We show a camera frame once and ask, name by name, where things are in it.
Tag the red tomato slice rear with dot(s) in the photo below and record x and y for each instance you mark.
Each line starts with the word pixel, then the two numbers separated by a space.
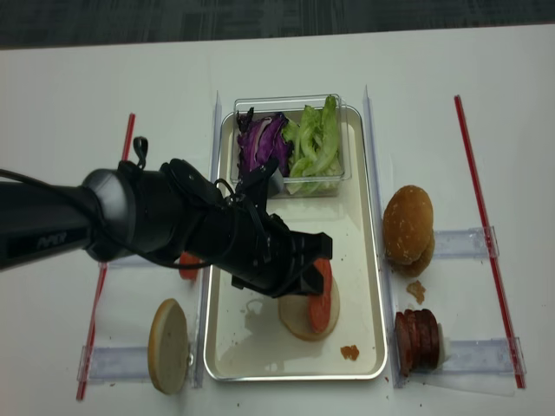
pixel 189 260

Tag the brown bun top front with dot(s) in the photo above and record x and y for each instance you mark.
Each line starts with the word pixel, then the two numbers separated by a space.
pixel 407 224

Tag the clear plastic salad container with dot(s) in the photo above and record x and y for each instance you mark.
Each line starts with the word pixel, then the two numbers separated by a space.
pixel 291 107

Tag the upright bun half left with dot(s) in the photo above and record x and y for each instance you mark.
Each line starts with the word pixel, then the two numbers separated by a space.
pixel 168 348

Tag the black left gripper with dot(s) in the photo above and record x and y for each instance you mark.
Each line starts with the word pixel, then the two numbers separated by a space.
pixel 263 254

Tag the purple cabbage leaves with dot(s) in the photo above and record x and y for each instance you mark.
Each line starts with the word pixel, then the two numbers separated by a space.
pixel 261 140

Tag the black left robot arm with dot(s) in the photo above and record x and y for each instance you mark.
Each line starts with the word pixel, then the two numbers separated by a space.
pixel 159 215

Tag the brown bun top rear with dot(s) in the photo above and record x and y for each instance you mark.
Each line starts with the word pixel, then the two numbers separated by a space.
pixel 419 265

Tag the left lower clear rail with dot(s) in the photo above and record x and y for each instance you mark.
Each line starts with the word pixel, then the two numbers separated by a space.
pixel 106 364

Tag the left red strip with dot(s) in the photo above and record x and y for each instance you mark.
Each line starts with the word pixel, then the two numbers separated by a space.
pixel 91 329

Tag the green lettuce leaves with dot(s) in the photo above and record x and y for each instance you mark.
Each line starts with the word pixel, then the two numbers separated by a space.
pixel 315 166

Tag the brown bun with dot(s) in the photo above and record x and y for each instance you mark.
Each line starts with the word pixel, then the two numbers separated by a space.
pixel 419 265
pixel 407 224

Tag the white metal tray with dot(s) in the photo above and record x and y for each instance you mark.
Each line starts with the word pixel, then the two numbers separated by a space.
pixel 245 339

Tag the brown crumb on table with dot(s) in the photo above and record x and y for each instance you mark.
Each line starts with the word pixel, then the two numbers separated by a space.
pixel 417 290

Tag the right long clear rail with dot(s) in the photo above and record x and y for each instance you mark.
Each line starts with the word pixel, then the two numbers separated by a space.
pixel 383 265

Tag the red strip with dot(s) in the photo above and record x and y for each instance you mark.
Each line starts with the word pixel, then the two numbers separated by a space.
pixel 91 329
pixel 516 360

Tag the right red strip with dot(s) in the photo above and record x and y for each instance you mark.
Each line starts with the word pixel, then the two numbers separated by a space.
pixel 516 360

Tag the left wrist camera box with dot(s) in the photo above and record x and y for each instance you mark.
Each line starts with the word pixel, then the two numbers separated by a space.
pixel 262 183

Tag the right upper clear rail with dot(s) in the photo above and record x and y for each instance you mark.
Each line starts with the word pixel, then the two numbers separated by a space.
pixel 477 243

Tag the sliced dark red sausage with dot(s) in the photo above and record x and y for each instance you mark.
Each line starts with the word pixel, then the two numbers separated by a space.
pixel 418 340

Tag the brown crumb on tray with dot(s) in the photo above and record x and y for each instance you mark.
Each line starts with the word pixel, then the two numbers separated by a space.
pixel 350 353

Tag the white pusher block sausage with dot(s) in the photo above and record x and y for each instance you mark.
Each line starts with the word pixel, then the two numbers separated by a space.
pixel 443 344

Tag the right lower clear rail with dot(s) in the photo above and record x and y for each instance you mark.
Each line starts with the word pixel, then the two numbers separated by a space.
pixel 493 356

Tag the white bun slice on tray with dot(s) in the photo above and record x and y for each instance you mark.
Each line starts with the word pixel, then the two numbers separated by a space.
pixel 293 313

